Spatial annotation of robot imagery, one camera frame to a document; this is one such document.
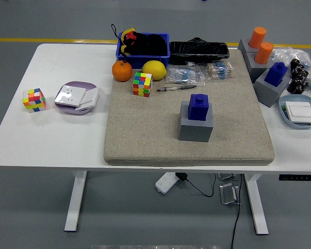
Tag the blue square seal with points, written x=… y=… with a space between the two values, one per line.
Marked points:
x=276 y=75
x=198 y=107

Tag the grey cube seal holder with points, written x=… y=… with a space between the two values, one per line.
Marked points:
x=243 y=45
x=194 y=132
x=265 y=90
x=256 y=70

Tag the orange cylinder seal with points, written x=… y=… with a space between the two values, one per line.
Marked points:
x=263 y=53
x=257 y=37

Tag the light blue plate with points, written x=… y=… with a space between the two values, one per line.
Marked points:
x=298 y=98

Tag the black cylindrical cap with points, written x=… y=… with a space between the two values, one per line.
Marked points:
x=300 y=72
x=296 y=89
x=299 y=81
x=295 y=63

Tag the crumpled clear plastic bag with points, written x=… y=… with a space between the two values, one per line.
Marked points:
x=285 y=53

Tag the black table control panel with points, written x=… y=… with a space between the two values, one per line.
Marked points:
x=300 y=178

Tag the clear bag of taped resistors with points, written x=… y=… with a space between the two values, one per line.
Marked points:
x=219 y=70

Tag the small metal stand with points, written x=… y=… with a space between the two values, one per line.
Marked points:
x=225 y=177

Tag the white table leg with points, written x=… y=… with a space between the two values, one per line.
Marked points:
x=256 y=205
x=75 y=202

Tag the black wrapped keyboard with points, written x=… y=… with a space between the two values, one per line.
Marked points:
x=197 y=52

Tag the large metal stand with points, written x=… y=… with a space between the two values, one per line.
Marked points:
x=228 y=194

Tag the clear bag of blue resistors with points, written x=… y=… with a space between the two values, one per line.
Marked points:
x=184 y=75

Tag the dark ballpoint pen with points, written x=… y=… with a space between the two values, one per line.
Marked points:
x=181 y=87

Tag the yellow lemon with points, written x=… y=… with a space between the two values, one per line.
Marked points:
x=154 y=70

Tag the white power strip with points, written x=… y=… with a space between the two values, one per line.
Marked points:
x=166 y=182

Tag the large colourful puzzle cube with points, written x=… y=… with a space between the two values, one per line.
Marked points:
x=142 y=84

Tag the grey-brown fabric mat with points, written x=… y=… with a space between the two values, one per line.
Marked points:
x=145 y=129

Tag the blue plastic bin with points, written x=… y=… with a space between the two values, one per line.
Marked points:
x=134 y=61

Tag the orange fruit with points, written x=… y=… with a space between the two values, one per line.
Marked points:
x=122 y=71

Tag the purple plate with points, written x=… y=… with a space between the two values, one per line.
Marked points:
x=67 y=110

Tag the small colourful puzzle cube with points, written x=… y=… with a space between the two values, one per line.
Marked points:
x=34 y=100

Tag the white wall switch panel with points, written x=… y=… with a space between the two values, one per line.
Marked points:
x=90 y=97
x=299 y=111

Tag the white wall socket panel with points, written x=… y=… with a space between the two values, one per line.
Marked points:
x=68 y=95

